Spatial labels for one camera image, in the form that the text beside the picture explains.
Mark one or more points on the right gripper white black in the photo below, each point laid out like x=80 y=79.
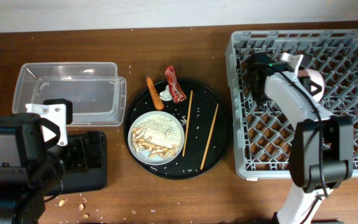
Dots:
x=309 y=85

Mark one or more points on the grey bowl with rice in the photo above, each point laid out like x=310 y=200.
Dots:
x=155 y=138

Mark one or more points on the orange carrot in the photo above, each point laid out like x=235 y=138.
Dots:
x=159 y=105

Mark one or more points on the wooden chopstick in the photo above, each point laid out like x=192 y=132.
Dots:
x=209 y=137
x=187 y=123

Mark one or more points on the white tissue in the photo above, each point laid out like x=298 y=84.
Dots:
x=166 y=95

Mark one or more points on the red snack wrapper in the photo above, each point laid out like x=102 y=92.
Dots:
x=174 y=87

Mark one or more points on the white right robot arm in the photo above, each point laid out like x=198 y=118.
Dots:
x=321 y=151

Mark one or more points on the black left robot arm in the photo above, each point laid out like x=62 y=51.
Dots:
x=33 y=158

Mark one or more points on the grey dishwasher rack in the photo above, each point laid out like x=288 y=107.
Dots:
x=262 y=135

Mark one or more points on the black rectangular waste bin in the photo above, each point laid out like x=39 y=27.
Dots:
x=85 y=164

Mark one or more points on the clear plastic storage bin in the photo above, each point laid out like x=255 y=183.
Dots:
x=96 y=90

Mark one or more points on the round black tray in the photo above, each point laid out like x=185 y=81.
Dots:
x=204 y=104

